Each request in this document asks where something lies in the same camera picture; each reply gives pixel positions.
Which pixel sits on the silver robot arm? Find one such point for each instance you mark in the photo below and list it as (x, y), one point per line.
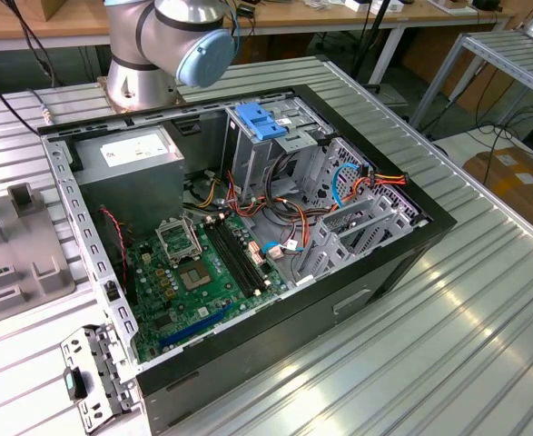
(134, 41)

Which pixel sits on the grey metal disk bay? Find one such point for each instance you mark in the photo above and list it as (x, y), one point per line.
(375, 227)

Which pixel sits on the black RAM slot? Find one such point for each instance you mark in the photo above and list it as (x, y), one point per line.
(229, 259)
(246, 252)
(240, 254)
(234, 257)

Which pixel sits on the grey metal drive cage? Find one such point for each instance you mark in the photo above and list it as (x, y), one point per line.
(248, 163)

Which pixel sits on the green motherboard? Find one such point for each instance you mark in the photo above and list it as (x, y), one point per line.
(216, 284)

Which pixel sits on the CPU socket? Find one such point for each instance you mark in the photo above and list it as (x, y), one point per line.
(194, 274)

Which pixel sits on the blue plastic drive latch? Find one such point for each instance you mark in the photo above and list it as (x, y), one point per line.
(259, 120)

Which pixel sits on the black open PC case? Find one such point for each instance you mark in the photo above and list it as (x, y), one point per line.
(293, 327)

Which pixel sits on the blue expansion slot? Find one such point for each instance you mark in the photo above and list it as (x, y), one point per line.
(193, 328)

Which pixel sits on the grey power supply unit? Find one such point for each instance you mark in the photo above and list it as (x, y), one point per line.
(130, 191)

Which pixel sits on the wooden desk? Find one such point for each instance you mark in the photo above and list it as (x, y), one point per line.
(293, 16)

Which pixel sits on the black tripod stand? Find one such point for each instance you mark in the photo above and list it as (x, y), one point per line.
(375, 27)

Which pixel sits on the white carton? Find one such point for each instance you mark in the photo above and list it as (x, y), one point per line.
(357, 5)

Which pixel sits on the grey parts rack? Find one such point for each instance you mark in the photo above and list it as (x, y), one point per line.
(25, 236)

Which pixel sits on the cardboard box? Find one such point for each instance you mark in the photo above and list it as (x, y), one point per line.
(511, 191)

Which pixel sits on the metal slat side table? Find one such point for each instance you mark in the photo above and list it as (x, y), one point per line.
(502, 50)

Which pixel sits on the brown wooden box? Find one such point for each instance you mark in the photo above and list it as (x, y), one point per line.
(52, 9)

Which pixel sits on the brown arm base plate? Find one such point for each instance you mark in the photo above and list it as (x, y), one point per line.
(104, 91)

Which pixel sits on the metal card retainer bracket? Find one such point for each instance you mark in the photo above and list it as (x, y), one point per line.
(102, 363)

